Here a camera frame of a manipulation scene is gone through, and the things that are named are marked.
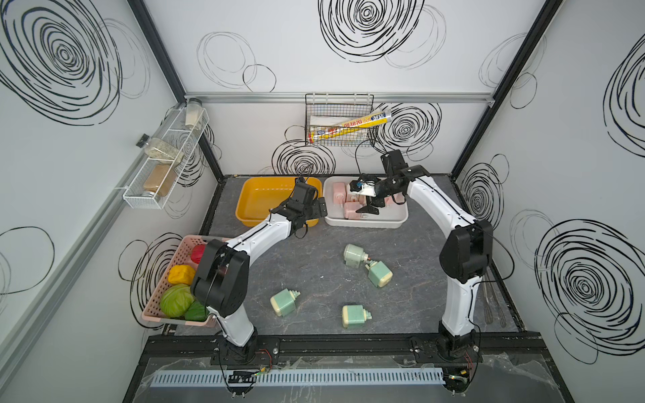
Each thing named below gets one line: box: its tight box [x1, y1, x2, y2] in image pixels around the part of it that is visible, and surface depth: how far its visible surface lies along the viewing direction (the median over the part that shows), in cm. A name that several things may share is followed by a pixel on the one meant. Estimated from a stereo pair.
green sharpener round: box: [343, 243, 372, 269], surface depth 88 cm
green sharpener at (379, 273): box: [365, 260, 394, 288], surface depth 85 cm
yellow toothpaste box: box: [308, 108, 394, 144], surface depth 86 cm
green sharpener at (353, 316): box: [341, 304, 373, 330], surface depth 75 cm
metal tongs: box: [482, 279, 507, 328], surface depth 84 cm
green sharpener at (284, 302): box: [269, 287, 301, 317], surface depth 78 cm
